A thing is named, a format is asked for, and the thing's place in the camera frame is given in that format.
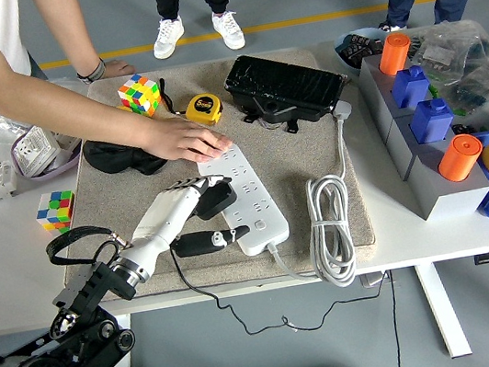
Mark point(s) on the person's right hand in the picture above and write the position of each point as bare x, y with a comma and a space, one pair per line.
182, 140

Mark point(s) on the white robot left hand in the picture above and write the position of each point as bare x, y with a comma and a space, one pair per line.
161, 217

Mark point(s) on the person's left hand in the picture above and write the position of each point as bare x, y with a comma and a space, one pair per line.
117, 68

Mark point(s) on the black plug adapter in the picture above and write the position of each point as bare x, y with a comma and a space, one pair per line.
219, 201

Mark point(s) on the white power strip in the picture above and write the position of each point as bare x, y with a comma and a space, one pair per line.
256, 200

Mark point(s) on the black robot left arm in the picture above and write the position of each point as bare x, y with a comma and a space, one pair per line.
89, 292

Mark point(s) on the person's right forearm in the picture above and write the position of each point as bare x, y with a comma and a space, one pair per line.
94, 116

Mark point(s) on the person's left forearm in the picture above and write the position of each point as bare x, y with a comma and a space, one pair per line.
67, 34

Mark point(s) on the dark wristband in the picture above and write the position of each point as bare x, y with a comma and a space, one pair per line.
92, 72

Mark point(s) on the colourful puzzle cube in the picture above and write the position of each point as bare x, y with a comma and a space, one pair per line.
55, 211
140, 95

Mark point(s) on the black cloth pouch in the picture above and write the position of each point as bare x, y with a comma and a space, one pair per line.
110, 156

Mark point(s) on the grey-brown mat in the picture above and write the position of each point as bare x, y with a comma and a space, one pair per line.
278, 164

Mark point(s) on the black finned device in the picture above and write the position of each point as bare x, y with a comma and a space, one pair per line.
284, 84

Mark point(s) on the white table leg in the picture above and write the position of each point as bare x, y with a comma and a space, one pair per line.
120, 366
444, 315

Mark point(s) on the light blue bowl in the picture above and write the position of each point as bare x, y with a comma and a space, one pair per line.
343, 60

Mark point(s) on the grey holder box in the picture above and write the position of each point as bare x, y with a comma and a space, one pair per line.
442, 198

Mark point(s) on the black printed packets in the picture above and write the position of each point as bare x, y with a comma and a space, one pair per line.
360, 45

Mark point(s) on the grey under-table box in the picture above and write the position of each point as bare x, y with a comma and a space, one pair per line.
371, 280

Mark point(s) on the orange cylinder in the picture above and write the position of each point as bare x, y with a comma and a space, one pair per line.
459, 159
394, 55

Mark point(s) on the blue plastic block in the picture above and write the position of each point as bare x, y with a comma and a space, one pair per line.
411, 87
432, 121

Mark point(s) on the green plastic piece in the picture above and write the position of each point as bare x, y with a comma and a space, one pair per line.
434, 91

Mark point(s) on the clear bags of components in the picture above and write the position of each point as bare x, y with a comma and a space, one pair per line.
476, 63

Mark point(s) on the white wall socket module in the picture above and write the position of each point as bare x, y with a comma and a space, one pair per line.
65, 139
34, 149

